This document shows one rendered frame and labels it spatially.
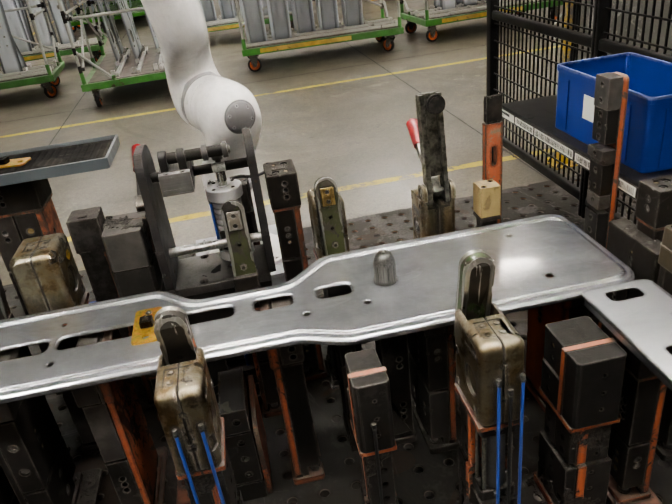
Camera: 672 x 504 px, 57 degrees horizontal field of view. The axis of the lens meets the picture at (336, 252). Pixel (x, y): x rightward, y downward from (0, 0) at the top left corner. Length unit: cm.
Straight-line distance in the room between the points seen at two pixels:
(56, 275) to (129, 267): 11
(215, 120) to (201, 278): 33
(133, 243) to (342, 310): 36
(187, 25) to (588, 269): 81
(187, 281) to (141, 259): 9
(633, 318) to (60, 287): 80
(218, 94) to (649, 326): 83
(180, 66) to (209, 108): 13
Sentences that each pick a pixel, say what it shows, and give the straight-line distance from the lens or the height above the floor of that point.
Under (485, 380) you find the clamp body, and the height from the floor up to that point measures 100.
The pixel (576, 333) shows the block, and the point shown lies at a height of 98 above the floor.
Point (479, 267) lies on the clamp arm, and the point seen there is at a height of 111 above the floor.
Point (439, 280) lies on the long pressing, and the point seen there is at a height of 100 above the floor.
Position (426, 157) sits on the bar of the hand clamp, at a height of 112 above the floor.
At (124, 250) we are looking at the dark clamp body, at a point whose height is 105.
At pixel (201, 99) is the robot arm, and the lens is 126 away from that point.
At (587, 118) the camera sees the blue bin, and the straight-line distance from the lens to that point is 129.
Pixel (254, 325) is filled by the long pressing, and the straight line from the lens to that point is 84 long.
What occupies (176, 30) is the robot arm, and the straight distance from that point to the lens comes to 125.
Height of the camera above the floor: 146
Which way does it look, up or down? 28 degrees down
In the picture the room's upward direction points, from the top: 7 degrees counter-clockwise
